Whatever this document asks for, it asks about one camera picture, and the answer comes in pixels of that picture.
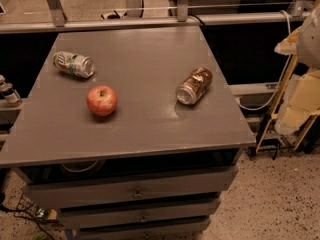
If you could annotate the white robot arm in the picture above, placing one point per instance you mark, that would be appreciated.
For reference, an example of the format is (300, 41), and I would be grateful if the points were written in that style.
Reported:
(308, 45)

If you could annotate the orange soda can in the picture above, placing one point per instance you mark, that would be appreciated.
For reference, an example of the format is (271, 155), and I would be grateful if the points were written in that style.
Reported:
(190, 91)

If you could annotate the green white soda can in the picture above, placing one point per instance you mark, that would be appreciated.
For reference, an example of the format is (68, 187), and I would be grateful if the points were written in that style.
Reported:
(74, 64)

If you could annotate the grey drawer cabinet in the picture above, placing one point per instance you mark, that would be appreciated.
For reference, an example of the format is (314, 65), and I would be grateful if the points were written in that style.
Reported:
(57, 139)

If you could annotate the red apple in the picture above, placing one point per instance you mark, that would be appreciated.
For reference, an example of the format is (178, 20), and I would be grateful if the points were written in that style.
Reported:
(102, 100)

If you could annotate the bottom grey drawer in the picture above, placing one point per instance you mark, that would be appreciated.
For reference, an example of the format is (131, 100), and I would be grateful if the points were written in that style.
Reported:
(146, 230)

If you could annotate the grey drawer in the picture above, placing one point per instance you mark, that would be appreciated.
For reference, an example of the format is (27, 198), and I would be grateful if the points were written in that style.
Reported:
(146, 230)
(140, 213)
(131, 188)

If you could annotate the top grey drawer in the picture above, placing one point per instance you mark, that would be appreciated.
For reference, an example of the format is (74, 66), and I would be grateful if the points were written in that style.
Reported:
(131, 188)

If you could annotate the middle grey drawer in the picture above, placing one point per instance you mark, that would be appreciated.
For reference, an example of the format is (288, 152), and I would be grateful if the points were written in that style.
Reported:
(140, 213)

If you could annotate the small dark bottle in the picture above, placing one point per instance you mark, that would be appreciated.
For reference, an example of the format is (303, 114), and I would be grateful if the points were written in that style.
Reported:
(9, 93)

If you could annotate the metal railing frame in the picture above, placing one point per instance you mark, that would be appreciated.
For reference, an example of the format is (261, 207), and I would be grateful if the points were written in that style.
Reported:
(27, 16)

